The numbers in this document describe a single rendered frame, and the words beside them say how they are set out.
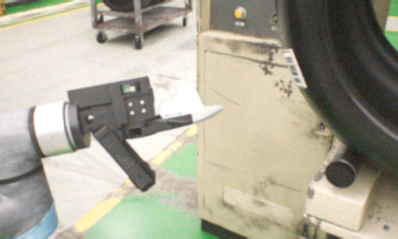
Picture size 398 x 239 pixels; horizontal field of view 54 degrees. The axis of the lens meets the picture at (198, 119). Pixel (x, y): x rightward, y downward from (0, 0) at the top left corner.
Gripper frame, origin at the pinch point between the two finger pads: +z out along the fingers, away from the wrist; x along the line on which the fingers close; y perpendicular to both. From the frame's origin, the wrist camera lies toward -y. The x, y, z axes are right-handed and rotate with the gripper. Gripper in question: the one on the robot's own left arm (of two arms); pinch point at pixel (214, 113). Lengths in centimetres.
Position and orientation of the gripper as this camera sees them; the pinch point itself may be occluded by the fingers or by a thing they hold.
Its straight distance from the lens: 57.6
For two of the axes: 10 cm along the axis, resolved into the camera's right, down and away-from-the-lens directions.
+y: -1.8, -9.7, -1.4
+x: -1.0, -1.2, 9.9
